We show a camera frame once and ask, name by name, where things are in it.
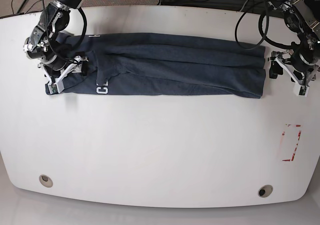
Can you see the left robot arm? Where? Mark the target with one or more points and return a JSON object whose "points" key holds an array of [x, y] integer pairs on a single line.
{"points": [[301, 17]]}

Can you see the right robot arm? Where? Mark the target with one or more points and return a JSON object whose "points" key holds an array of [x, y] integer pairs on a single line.
{"points": [[63, 57]]}

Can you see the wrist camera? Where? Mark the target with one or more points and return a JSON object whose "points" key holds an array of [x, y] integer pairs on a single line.
{"points": [[301, 90], [56, 88]]}

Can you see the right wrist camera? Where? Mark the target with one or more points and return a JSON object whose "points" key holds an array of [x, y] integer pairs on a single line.
{"points": [[56, 88]]}

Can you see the right table cable grommet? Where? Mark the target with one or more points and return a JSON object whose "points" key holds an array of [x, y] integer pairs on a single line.
{"points": [[265, 191]]}

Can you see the left table cable grommet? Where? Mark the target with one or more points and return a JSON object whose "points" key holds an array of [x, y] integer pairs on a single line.
{"points": [[45, 181]]}

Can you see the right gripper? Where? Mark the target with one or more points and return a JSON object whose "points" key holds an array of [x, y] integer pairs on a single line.
{"points": [[58, 69]]}

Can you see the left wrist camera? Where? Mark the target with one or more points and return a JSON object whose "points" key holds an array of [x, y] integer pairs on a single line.
{"points": [[301, 90]]}

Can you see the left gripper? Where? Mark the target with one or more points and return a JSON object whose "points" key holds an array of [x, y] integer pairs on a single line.
{"points": [[300, 65]]}

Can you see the red tape rectangle marking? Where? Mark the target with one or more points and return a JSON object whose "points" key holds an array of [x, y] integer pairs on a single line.
{"points": [[289, 142]]}

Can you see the table cable grommet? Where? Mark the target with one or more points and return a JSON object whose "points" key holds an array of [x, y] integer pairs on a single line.
{"points": [[265, 191], [45, 181]]}

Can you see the dark blue t-shirt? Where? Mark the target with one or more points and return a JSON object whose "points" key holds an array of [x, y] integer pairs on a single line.
{"points": [[153, 64]]}

